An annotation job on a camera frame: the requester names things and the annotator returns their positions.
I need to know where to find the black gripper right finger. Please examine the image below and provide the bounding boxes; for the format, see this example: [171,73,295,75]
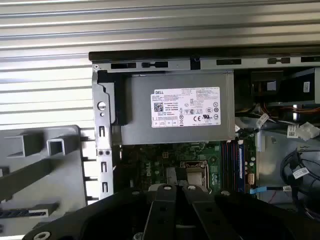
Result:
[181,184,316,240]

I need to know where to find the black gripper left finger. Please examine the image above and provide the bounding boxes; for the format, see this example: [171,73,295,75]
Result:
[22,184,179,240]

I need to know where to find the silver CPU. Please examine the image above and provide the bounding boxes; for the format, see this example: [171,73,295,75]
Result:
[186,169,210,188]

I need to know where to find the metal socket cover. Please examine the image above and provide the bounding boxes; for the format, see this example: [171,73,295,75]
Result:
[181,161,213,193]

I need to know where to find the green motherboard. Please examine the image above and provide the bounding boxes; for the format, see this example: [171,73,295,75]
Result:
[119,139,258,198]

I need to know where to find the white barcode label tag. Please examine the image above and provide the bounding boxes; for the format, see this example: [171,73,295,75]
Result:
[254,113,270,129]
[286,124,300,138]
[291,168,311,180]

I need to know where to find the black PC case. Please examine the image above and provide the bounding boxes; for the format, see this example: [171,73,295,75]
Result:
[88,44,320,227]

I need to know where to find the grey parts rack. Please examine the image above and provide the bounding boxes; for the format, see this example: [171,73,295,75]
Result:
[0,124,88,240]

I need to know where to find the grey power supply unit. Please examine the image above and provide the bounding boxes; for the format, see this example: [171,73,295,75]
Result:
[111,70,237,146]

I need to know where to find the white plastic connector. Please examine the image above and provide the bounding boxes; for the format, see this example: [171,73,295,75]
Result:
[298,123,320,141]

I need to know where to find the grey drive cage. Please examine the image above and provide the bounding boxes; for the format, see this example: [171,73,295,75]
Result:
[233,67,320,105]

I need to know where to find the blue SATA wire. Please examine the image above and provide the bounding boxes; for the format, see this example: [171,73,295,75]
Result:
[249,186,291,195]

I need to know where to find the black cable bundle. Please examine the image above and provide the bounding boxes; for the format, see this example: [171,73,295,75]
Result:
[279,147,320,226]

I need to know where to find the power supply wire bundle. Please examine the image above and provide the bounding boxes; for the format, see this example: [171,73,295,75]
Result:
[234,108,276,131]

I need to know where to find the orange red wire bundle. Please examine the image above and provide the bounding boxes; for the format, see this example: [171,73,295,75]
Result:
[264,103,320,115]

